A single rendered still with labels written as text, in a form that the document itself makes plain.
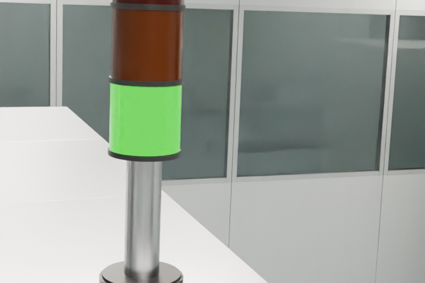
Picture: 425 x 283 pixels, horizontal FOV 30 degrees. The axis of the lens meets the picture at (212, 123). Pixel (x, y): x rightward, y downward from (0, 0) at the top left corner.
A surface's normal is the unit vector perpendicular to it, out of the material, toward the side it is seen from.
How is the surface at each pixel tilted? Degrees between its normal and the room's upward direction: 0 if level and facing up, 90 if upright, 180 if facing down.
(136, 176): 90
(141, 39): 90
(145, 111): 90
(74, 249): 0
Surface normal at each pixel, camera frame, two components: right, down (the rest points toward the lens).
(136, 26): -0.21, 0.15
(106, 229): 0.04, -0.99
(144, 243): 0.21, 0.17
